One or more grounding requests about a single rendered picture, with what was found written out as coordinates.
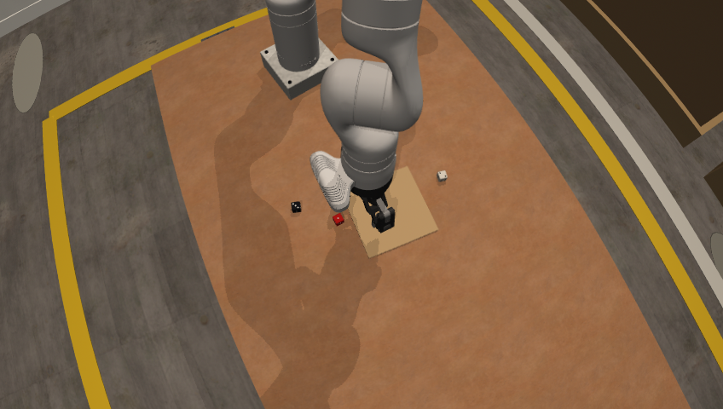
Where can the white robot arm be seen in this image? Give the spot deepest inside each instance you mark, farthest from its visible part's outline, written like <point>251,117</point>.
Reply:
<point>377,95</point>

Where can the tan square mat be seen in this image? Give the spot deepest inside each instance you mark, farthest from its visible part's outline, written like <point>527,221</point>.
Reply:
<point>413,219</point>

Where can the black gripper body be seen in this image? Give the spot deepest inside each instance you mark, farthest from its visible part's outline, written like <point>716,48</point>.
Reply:
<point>372,195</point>

